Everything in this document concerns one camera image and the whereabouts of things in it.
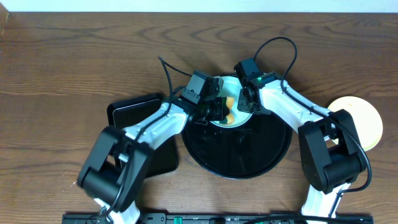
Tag green and yellow sponge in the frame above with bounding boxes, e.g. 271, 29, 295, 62
225, 96, 235, 125

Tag green plate with stain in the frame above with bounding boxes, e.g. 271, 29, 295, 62
211, 76, 252, 128

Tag black rectangular tray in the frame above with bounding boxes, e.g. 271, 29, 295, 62
106, 93, 178, 177

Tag yellow plate with stain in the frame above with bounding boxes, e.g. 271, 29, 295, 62
328, 96, 383, 151

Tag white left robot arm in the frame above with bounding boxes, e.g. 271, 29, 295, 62
77, 96, 234, 223

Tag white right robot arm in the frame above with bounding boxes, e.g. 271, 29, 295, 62
236, 72, 372, 218

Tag black round tray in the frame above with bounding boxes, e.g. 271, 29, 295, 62
182, 113, 293, 179

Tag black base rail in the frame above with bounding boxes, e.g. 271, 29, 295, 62
61, 212, 374, 224

